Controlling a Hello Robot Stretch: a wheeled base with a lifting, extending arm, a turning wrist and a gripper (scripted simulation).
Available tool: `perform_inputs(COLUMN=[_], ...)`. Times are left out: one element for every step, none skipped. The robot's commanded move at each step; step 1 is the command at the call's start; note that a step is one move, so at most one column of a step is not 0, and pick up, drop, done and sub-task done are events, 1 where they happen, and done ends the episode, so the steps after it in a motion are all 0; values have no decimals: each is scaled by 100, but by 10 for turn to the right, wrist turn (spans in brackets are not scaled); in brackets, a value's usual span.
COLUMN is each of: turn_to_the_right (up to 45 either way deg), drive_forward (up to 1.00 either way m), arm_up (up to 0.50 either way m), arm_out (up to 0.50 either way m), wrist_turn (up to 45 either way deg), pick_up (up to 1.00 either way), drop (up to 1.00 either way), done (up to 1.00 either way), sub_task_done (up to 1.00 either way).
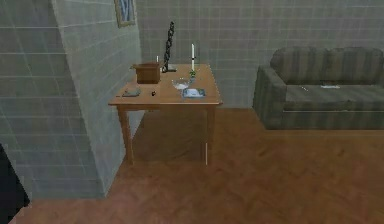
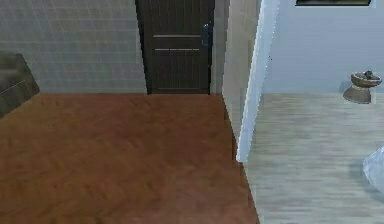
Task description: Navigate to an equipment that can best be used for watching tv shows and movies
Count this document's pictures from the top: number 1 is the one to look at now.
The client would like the blue book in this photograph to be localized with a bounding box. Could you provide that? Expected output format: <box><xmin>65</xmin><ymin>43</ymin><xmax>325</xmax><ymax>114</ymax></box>
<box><xmin>182</xmin><ymin>87</ymin><xmax>206</xmax><ymax>99</ymax></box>

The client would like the brown wooden table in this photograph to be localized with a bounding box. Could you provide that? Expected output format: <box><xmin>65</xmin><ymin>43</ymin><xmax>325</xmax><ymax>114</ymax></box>
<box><xmin>108</xmin><ymin>63</ymin><xmax>224</xmax><ymax>167</ymax></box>

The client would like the clear glass bowl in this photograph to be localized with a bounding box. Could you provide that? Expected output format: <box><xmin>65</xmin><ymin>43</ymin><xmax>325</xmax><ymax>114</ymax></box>
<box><xmin>171</xmin><ymin>77</ymin><xmax>192</xmax><ymax>91</ymax></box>

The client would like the white candle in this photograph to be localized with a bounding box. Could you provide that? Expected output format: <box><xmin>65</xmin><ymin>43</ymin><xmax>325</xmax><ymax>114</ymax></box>
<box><xmin>189</xmin><ymin>43</ymin><xmax>197</xmax><ymax>78</ymax></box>

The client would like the brown cardboard box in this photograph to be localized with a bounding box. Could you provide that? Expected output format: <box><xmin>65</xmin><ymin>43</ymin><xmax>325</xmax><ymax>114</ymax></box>
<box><xmin>130</xmin><ymin>61</ymin><xmax>163</xmax><ymax>85</ymax></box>

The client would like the grey flat remote control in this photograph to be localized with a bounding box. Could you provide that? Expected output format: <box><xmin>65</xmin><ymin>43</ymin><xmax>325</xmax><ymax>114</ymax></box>
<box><xmin>121</xmin><ymin>87</ymin><xmax>142</xmax><ymax>98</ymax></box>

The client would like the black twisted statue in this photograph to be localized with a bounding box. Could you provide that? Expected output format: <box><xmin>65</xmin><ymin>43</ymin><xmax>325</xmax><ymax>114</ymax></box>
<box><xmin>161</xmin><ymin>21</ymin><xmax>178</xmax><ymax>73</ymax></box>

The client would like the grey striped sofa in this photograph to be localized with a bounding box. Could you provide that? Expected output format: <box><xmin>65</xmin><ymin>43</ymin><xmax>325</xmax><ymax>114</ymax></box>
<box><xmin>252</xmin><ymin>46</ymin><xmax>384</xmax><ymax>131</ymax></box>

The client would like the framed wall picture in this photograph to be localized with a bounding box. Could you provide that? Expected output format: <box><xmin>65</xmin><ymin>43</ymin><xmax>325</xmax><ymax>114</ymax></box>
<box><xmin>113</xmin><ymin>0</ymin><xmax>137</xmax><ymax>29</ymax></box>

